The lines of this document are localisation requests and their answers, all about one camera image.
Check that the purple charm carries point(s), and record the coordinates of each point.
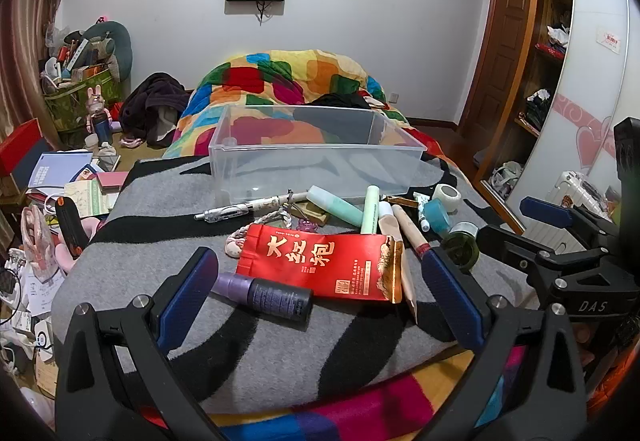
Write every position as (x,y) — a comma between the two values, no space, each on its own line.
(307,224)

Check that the pale green book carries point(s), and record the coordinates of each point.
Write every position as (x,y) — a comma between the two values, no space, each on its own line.
(87,198)

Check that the blue notebook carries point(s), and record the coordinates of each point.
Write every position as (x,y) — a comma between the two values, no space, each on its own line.
(55,168)

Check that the pink pouch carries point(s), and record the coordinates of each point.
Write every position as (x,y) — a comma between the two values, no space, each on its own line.
(40,241)

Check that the green storage bag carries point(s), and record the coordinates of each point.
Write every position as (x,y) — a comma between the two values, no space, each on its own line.
(70,106)

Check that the white patterned pen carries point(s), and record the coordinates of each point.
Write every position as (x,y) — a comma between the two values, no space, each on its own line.
(225,211)

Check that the grey green neck pillow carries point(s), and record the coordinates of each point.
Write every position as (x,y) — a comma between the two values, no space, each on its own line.
(122,46)

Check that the colourful patchwork quilt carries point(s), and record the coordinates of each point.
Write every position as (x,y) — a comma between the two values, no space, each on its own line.
(280,76)

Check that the black handheld device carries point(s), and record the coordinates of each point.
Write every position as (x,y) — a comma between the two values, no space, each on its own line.
(70,226)

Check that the multicoloured striped blanket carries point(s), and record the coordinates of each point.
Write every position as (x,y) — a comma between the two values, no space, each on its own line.
(360,411)

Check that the red box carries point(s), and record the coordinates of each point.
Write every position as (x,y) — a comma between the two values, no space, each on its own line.
(20,141)

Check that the red tea packet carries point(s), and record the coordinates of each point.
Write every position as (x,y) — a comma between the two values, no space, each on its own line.
(320,266)

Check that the brown gold packet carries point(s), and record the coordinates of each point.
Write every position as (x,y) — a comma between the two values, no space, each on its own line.
(400,201)

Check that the wide mint green tube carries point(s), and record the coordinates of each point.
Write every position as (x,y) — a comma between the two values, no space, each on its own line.
(335,206)

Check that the small white tube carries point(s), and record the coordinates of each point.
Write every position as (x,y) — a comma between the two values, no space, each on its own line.
(421,220)

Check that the wooden door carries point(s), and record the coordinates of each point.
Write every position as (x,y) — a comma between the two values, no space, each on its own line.
(500,46)

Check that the purple spray bottle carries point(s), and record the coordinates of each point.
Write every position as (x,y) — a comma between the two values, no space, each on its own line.
(275,296)

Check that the pink book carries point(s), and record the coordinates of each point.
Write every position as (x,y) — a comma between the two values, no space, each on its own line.
(114,181)

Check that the pink rabbit figurine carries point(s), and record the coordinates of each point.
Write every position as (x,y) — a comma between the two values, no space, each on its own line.
(99,116)

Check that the slim mint green tube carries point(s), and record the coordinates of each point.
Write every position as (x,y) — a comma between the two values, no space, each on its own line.
(371,211)

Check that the white tape roll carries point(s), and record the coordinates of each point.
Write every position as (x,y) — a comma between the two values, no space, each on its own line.
(447,196)

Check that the dark purple garment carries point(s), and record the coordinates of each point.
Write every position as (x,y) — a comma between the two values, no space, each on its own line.
(150,101)

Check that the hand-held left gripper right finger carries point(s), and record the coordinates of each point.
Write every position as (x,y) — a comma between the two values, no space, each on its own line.
(450,291)

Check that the clear plastic storage box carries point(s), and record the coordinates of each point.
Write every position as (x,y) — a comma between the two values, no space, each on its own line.
(320,166)

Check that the grey black striped blanket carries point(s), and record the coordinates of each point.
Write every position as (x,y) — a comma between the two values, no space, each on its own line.
(300,361)

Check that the cream cosmetic tube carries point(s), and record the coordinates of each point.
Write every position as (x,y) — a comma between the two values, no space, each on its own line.
(390,226)

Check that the striped brown curtain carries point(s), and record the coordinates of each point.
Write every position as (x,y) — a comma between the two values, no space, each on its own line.
(30,21)

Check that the beige stick with red band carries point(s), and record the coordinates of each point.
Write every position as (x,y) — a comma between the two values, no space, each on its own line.
(410,226)

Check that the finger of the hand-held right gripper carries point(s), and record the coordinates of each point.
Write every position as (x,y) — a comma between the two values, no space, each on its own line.
(545,212)
(505,241)

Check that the black clothing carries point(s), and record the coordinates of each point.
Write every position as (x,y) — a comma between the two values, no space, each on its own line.
(345,100)

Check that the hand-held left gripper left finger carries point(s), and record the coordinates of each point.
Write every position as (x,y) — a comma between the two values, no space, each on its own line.
(187,286)

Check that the dark green glass bottle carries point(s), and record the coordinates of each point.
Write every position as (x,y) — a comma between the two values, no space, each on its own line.
(460,248)

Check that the white bag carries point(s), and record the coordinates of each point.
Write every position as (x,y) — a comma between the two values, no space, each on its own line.
(507,176)

